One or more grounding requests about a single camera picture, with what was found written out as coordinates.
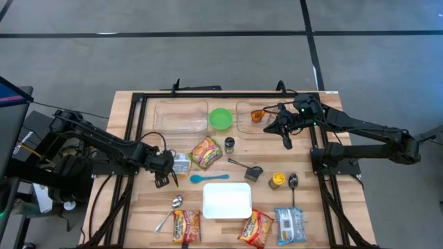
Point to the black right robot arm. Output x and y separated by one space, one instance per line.
363 126

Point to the teal plastic spoon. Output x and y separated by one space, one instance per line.
196 178

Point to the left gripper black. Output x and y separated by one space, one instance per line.
161 160

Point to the blue white noodle packet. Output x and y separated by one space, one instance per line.
290 225

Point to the red yellow ramen packet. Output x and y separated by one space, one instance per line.
256 229

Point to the red orange ramen packet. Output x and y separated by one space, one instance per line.
187 226

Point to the yellow-lid seasoning jar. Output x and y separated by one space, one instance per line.
277 178

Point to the clear plastic bin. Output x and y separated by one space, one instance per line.
247 128
180 117

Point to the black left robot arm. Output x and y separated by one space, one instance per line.
114 145

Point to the black floor stand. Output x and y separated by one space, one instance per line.
429 136

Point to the white plastic bin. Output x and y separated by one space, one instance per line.
226 200

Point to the small amber orange jar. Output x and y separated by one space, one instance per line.
257 115

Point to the black computer monitor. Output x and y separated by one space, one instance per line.
10 117

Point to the silver metal spoon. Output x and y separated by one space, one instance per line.
177 201
293 180

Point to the black metal spoon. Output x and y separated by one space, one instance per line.
239 163

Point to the green plastic bowl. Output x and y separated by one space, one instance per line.
221 119

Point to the black equipment box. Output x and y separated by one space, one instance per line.
34 131

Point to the black aluminium table frame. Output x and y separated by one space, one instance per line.
225 95

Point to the black-lid spice jar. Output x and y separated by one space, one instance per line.
229 143

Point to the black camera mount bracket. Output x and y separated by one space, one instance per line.
200 88
282 87

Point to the dark rectangular package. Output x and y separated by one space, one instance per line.
251 176

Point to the yellow pink ramen packet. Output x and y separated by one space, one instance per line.
206 153

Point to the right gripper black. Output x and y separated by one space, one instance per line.
290 121

